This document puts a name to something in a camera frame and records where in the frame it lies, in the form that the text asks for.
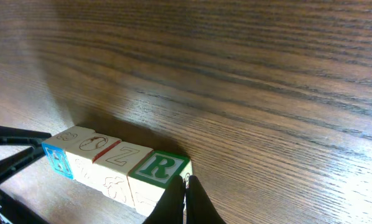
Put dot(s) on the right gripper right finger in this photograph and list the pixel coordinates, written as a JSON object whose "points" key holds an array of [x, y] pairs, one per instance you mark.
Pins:
{"points": [[199, 207]]}

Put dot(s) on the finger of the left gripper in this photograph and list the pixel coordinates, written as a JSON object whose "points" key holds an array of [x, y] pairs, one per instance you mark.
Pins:
{"points": [[32, 140]]}

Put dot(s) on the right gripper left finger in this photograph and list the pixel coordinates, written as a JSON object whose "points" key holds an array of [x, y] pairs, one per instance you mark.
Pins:
{"points": [[170, 207]]}

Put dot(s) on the wooden block green R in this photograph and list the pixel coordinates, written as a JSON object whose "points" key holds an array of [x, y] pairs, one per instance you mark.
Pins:
{"points": [[149, 179]]}

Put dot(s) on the wooden block blue B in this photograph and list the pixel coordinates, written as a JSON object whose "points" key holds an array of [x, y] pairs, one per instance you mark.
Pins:
{"points": [[56, 146]]}

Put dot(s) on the wooden block red Z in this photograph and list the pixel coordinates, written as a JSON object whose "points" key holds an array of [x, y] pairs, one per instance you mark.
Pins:
{"points": [[110, 171]]}

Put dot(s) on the wooden block baseball red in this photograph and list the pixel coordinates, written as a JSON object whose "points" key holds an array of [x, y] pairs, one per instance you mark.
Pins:
{"points": [[84, 152]]}

